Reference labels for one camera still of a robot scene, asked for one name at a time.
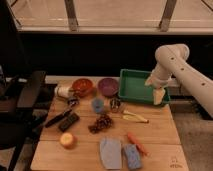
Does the orange bowl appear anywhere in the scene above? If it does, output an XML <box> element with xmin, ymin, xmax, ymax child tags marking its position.
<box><xmin>72</xmin><ymin>78</ymin><xmax>93</xmax><ymax>98</ymax></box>

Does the small metal cup left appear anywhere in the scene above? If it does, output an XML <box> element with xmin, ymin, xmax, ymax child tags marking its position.
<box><xmin>67</xmin><ymin>97</ymin><xmax>79</xmax><ymax>107</ymax></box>

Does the yellow banana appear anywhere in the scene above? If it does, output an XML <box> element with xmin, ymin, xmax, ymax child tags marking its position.
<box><xmin>122</xmin><ymin>110</ymin><xmax>149</xmax><ymax>123</ymax></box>

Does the dark grape bunch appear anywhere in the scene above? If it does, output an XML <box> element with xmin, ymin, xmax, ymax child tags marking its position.
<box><xmin>88</xmin><ymin>114</ymin><xmax>113</xmax><ymax>134</ymax></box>

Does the purple bowl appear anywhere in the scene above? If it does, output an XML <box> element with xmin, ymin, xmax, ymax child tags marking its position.
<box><xmin>97</xmin><ymin>78</ymin><xmax>119</xmax><ymax>97</ymax></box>

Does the black rectangular block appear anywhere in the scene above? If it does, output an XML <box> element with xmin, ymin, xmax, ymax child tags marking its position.
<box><xmin>58</xmin><ymin>113</ymin><xmax>80</xmax><ymax>132</ymax></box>

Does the blue sponge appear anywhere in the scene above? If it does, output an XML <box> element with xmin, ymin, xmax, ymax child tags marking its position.
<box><xmin>123</xmin><ymin>144</ymin><xmax>142</xmax><ymax>170</ymax></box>

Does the yellow apple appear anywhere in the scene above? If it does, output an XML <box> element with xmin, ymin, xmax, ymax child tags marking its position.
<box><xmin>59</xmin><ymin>133</ymin><xmax>75</xmax><ymax>149</ymax></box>

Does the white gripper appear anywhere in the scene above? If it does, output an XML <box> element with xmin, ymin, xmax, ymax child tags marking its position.
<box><xmin>145</xmin><ymin>74</ymin><xmax>167</xmax><ymax>105</ymax></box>

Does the green plastic tray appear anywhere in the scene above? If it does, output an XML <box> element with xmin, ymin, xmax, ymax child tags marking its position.
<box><xmin>118</xmin><ymin>68</ymin><xmax>172</xmax><ymax>108</ymax></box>

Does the blue round cup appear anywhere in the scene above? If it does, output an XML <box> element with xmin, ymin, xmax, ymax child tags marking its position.
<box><xmin>92</xmin><ymin>98</ymin><xmax>104</xmax><ymax>114</ymax></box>

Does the white bottle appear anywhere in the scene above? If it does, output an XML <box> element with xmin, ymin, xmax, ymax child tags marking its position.
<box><xmin>54</xmin><ymin>86</ymin><xmax>72</xmax><ymax>98</ymax></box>

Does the orange carrot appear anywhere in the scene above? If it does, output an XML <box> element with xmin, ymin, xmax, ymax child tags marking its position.
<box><xmin>127</xmin><ymin>133</ymin><xmax>148</xmax><ymax>156</ymax></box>

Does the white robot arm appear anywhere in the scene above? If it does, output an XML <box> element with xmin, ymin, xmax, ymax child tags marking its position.
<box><xmin>145</xmin><ymin>44</ymin><xmax>213</xmax><ymax>118</ymax></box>

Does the blue cloth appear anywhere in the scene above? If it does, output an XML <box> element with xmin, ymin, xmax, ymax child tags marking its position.
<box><xmin>99</xmin><ymin>138</ymin><xmax>122</xmax><ymax>170</ymax></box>

